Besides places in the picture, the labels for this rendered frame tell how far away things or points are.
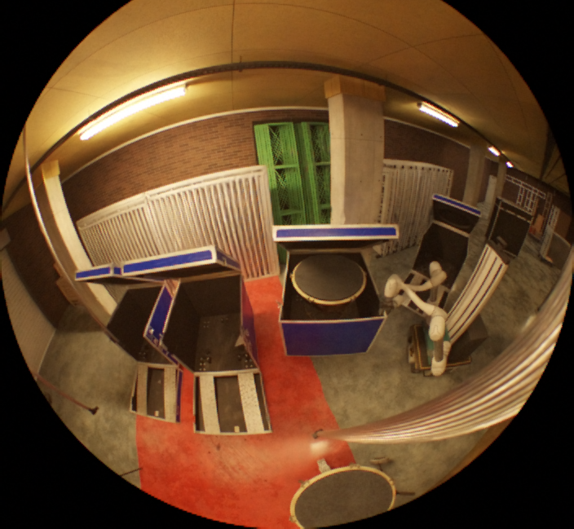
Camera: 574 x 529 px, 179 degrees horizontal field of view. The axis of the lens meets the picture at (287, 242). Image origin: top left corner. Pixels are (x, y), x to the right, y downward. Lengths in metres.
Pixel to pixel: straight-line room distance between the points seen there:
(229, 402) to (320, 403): 1.06
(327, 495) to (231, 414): 1.45
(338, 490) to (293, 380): 1.51
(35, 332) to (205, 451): 5.27
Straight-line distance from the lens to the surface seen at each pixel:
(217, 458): 2.59
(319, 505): 1.71
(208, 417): 2.56
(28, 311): 6.52
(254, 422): 2.39
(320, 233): 1.41
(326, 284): 2.02
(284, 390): 2.45
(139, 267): 1.56
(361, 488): 1.71
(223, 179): 2.89
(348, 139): 2.32
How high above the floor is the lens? 2.37
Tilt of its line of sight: 30 degrees down
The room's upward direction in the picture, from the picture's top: 5 degrees counter-clockwise
